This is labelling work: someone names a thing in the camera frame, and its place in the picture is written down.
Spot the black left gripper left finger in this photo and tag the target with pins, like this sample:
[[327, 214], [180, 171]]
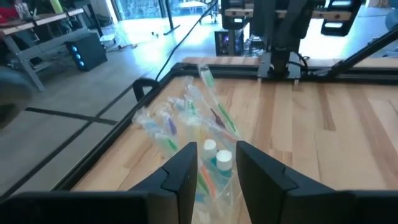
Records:
[[124, 208]]

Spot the person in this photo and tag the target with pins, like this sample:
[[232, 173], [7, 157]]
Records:
[[7, 12]]

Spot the black hook clamp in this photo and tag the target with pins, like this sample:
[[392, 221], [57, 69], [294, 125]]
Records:
[[146, 84]]

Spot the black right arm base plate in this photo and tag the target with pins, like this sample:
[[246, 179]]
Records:
[[264, 67]]

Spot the orange toothbrush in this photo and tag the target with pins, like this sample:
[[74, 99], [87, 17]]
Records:
[[227, 137], [209, 183]]

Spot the blue toothbrush dark purple grip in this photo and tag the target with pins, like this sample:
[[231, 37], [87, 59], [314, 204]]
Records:
[[217, 118]]

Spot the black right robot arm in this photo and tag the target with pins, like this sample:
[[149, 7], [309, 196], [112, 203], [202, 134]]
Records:
[[280, 31]]

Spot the grey desk wooden top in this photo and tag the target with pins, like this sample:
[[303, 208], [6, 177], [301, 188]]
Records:
[[40, 37]]

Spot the black computer coloured lights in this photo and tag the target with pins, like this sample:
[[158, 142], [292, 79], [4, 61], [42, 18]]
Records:
[[228, 42]]

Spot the teal mouthwash bottle white cap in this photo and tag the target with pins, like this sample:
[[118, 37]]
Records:
[[210, 147], [224, 160]]

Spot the black computer blue lights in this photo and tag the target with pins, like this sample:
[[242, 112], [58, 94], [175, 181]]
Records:
[[87, 51]]

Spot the clear acrylic organizer box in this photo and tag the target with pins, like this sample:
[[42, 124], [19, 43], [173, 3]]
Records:
[[231, 186]]

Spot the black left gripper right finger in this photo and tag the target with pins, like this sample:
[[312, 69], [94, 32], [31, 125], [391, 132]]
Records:
[[311, 208]]

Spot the black aluminium table frame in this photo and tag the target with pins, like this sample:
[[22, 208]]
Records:
[[217, 70]]

